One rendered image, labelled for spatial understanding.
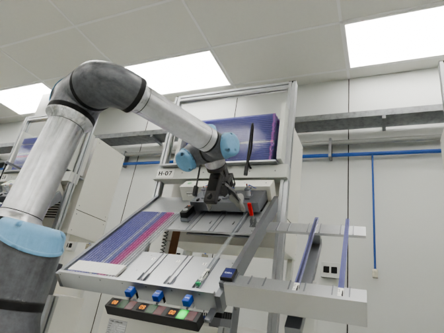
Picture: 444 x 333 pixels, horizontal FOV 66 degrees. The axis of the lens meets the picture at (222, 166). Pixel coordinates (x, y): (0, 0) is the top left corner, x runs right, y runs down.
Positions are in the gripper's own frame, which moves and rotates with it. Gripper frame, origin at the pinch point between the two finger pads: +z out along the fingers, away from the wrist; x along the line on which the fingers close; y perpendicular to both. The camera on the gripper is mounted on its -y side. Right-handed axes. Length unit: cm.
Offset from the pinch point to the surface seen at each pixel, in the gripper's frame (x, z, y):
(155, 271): 19.9, 6.7, -26.0
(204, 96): 42, -21, 89
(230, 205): 7.1, 10.1, 18.5
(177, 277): 9.7, 6.5, -27.7
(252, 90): 11, -21, 88
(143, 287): 18.6, 4.8, -35.1
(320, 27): -13, -29, 221
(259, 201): -5.9, 9.2, 20.5
